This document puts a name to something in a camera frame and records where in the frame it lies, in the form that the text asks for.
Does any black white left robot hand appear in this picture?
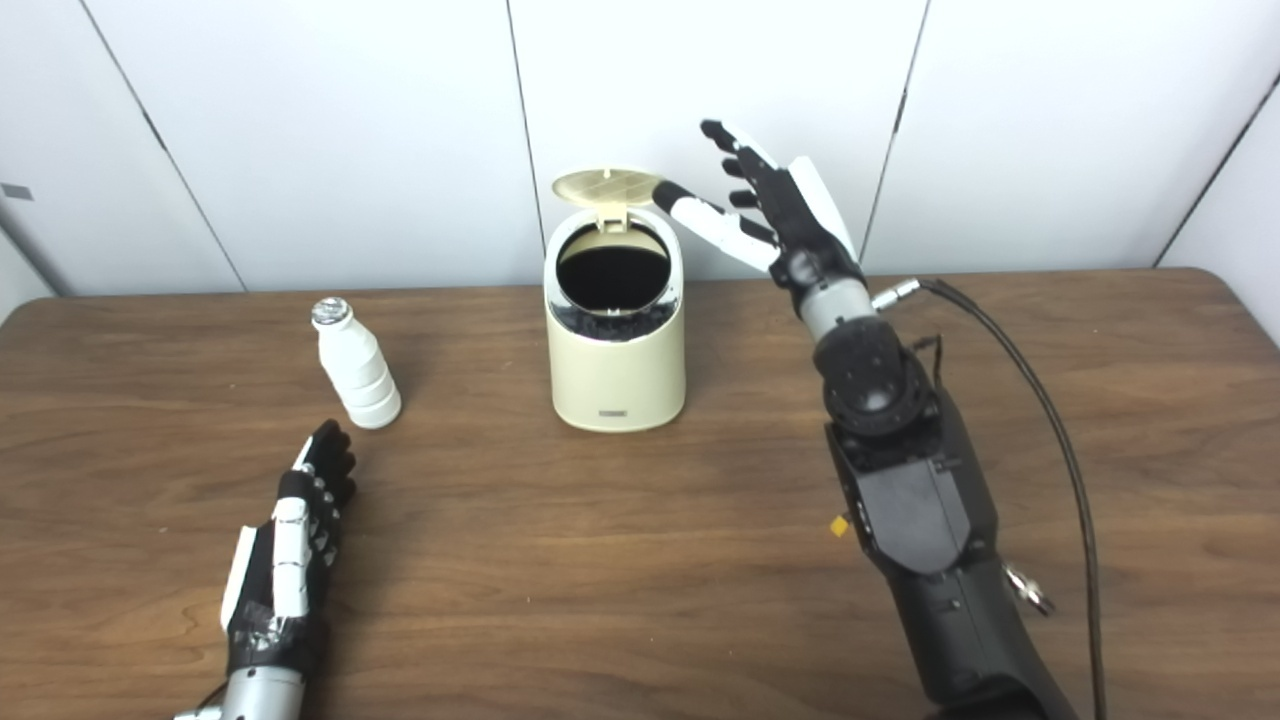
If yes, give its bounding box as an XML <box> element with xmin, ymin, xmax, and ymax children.
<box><xmin>220</xmin><ymin>419</ymin><xmax>358</xmax><ymax>681</ymax></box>

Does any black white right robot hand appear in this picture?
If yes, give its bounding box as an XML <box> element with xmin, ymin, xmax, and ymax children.
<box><xmin>652</xmin><ymin>119</ymin><xmax>866</xmax><ymax>319</ymax></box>

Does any cream round bin lid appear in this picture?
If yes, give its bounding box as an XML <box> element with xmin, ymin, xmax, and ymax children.
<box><xmin>551</xmin><ymin>168</ymin><xmax>665</xmax><ymax>233</ymax></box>

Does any small white plastic bottle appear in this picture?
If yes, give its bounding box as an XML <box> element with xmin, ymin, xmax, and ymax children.
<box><xmin>310</xmin><ymin>297</ymin><xmax>403</xmax><ymax>430</ymax></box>

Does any cream-colored bin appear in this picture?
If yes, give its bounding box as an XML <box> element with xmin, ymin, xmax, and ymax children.
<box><xmin>543</xmin><ymin>168</ymin><xmax>687</xmax><ymax>434</ymax></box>

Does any black bin liner bag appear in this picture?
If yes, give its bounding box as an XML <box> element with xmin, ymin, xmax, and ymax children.
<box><xmin>556</xmin><ymin>225</ymin><xmax>673</xmax><ymax>343</ymax></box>

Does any thin black right arm wire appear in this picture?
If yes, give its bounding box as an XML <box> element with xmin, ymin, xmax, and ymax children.
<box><xmin>905</xmin><ymin>335</ymin><xmax>947</xmax><ymax>393</ymax></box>

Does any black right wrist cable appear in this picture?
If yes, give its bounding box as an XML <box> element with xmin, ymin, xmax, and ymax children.
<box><xmin>872</xmin><ymin>278</ymin><xmax>1109</xmax><ymax>720</ymax></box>

